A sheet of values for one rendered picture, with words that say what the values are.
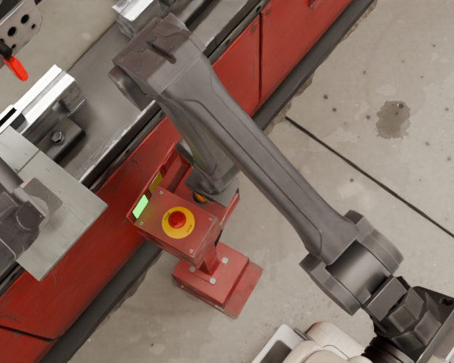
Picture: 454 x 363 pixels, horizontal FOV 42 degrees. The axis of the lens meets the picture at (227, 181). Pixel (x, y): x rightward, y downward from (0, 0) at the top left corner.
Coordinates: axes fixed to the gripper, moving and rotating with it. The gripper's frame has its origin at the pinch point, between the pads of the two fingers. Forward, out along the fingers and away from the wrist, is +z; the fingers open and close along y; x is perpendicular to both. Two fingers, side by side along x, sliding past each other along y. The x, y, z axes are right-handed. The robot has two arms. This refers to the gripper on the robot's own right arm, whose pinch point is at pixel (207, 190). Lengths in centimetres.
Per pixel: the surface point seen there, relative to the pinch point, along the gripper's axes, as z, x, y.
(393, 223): 64, -41, -63
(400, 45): 71, -109, -37
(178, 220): -2.3, 9.6, 2.0
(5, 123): -11.6, 12.6, 40.7
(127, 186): 17.0, 5.4, 16.9
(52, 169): -15.2, 16.1, 27.3
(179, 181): 5.7, 0.0, 6.4
